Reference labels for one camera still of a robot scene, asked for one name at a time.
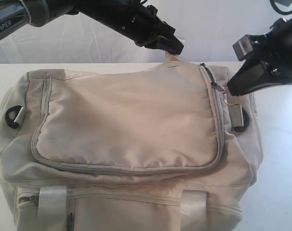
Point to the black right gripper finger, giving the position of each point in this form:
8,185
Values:
251,85
253,67

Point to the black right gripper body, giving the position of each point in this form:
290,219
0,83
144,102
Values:
277,43

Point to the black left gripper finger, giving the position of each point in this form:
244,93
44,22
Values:
165,43

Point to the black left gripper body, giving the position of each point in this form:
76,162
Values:
142,20

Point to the beige fabric duffel bag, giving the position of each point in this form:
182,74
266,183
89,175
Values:
165,149

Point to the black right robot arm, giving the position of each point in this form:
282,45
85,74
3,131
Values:
267,60

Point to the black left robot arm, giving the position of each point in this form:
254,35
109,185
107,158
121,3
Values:
15,14

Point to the white curtain backdrop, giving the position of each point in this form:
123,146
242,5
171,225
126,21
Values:
208,28

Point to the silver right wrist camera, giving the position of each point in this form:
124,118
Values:
243,48

